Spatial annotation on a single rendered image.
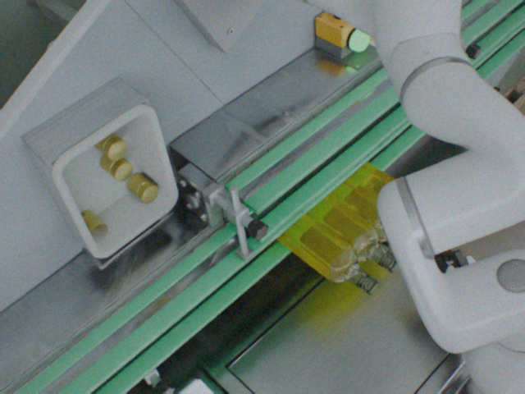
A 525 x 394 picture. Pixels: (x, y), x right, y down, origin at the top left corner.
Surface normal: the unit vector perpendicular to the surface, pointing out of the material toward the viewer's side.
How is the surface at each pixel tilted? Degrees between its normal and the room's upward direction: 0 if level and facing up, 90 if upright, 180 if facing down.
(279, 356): 90
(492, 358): 100
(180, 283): 90
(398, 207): 94
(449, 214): 65
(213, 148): 90
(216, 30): 4
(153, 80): 0
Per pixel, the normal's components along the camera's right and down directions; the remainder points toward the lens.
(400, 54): -0.83, -0.27
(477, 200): -0.26, 0.08
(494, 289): -0.37, -0.38
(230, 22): 0.73, 0.46
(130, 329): -0.07, -0.65
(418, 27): -0.15, 0.77
